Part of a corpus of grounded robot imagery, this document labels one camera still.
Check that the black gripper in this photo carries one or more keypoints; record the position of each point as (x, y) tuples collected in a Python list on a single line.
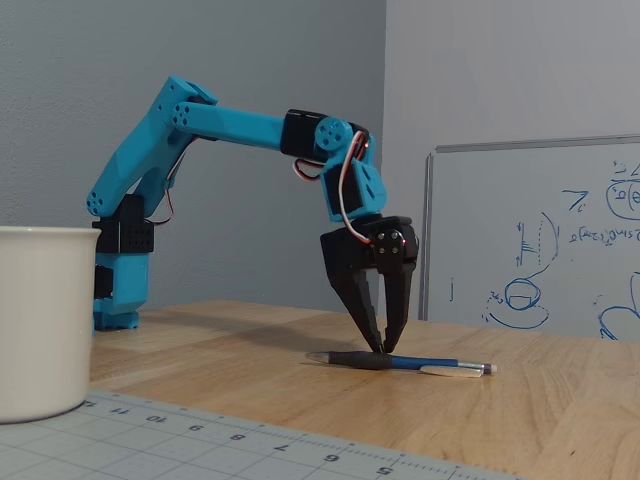
[(344, 252)]

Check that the blue black pen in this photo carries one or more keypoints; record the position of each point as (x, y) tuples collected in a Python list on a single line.
[(400, 361)]

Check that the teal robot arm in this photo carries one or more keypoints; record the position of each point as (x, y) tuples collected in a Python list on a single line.
[(240, 125)]

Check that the whiteboard with blue drawings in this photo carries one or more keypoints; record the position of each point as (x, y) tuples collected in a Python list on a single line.
[(540, 235)]

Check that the grey gridded cutting mat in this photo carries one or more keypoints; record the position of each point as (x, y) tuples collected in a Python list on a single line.
[(150, 445)]

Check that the white ceramic mug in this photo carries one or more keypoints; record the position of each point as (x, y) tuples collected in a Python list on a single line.
[(45, 325)]

